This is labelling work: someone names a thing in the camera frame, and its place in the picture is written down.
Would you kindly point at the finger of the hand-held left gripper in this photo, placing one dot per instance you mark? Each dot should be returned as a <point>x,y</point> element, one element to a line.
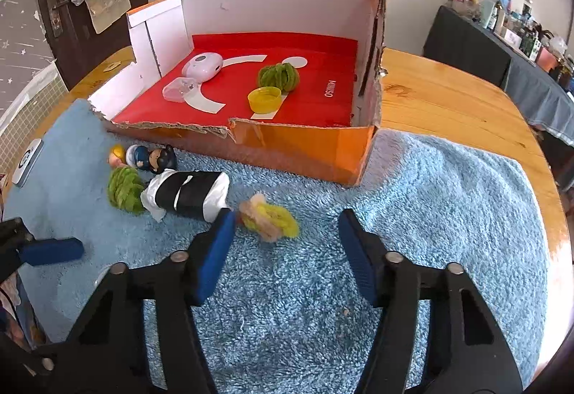
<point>54,251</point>

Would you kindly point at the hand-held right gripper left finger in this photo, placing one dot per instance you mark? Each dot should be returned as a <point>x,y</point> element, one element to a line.
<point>215,259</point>

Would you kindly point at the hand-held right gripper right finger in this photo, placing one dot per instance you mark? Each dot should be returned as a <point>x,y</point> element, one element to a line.
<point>358,255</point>

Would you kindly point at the yellow pink yarn ball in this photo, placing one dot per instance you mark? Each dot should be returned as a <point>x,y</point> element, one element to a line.
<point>269,219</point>

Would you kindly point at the black white plush sushi roll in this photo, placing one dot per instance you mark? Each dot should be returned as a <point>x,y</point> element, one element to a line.
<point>188,192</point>

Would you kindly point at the green yarn ball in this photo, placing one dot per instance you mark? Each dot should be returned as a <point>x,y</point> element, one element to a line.
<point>125,190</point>

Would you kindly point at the yellow-haired figurine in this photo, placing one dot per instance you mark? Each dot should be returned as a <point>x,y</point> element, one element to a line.
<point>117,155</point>

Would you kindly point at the dark-haired blue figurine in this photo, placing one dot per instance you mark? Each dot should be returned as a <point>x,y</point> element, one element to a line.
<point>150,158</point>

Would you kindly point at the orange cardboard box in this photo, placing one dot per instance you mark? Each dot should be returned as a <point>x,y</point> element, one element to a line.
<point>291,152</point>

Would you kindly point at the yellow bottle cap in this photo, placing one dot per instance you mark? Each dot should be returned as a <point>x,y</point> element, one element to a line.
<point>264,100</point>

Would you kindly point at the clear plastic capsule lid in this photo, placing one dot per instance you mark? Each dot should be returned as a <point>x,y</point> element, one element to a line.
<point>171,93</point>

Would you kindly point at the green lettuce toy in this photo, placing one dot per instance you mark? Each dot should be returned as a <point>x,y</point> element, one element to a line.
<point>276,75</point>

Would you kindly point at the pink toy camera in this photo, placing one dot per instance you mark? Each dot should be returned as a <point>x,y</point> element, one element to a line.
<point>202,64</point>

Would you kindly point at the white remote device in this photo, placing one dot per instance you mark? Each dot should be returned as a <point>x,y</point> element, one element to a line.
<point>27,160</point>

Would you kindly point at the blue fluffy towel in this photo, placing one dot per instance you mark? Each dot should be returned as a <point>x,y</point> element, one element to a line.
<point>426,205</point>

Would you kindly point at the small wooden piece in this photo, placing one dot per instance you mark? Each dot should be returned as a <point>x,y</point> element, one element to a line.
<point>112,65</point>

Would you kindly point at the cloth covered side table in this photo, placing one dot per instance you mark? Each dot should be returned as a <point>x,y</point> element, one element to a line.
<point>471,53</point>

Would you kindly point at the cluttered side table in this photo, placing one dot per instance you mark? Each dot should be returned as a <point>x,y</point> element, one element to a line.
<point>520,30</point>

